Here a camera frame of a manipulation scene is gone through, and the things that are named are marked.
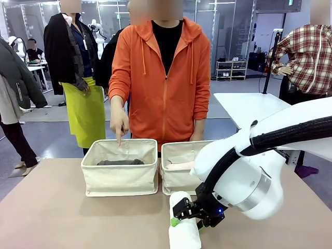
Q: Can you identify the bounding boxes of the person's right forearm orange sleeve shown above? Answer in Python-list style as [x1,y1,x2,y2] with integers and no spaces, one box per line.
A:
[108,66,130,109]

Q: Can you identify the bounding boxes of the grey towel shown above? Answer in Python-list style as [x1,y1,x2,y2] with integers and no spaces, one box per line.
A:
[96,158,145,167]

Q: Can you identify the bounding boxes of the person's left hand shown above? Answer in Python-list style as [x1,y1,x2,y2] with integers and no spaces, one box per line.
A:
[191,119,206,142]

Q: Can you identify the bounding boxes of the person's left forearm orange sleeve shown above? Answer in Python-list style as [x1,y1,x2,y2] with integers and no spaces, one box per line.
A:
[193,85,212,122]

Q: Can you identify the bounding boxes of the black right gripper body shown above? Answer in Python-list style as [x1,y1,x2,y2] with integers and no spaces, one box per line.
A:
[191,182,226,229]

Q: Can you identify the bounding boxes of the person in orange hoodie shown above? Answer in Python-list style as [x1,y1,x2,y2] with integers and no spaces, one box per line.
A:
[108,0,212,143]

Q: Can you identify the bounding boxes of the person in plaid shirt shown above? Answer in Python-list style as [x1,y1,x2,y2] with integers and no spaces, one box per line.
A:
[267,0,332,178]

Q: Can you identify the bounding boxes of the white shoe rack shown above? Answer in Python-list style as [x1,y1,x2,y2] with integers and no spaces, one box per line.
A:
[216,60,247,81]

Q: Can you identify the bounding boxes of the black camera tripod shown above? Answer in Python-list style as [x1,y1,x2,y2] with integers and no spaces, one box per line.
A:
[262,29,284,94]

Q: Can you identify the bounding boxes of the seated person in varsity jacket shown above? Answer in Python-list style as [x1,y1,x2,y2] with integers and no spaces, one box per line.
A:
[24,38,45,64]

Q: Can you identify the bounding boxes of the pink towel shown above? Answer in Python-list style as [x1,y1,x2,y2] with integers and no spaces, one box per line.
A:
[165,160,196,171]

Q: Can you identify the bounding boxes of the black right arm cable sleeve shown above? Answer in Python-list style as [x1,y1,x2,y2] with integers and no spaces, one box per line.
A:
[204,115,332,203]

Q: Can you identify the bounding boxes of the black luggage bags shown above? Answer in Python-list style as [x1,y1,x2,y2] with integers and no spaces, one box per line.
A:
[247,51,268,72]

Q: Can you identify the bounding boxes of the person's right hand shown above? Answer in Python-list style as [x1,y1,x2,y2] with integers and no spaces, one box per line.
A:
[109,104,130,147]

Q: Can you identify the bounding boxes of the beige fabric basket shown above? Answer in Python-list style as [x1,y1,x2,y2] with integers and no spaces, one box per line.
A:
[160,140,216,196]
[80,139,159,197]

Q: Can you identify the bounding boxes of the white towel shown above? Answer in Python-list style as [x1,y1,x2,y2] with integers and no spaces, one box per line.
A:
[168,190,202,249]

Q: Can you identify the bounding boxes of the white side table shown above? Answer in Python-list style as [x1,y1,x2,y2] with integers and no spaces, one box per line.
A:
[213,92,305,167]

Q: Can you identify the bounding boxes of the white background desk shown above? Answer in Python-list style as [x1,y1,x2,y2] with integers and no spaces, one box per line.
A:
[25,61,50,92]

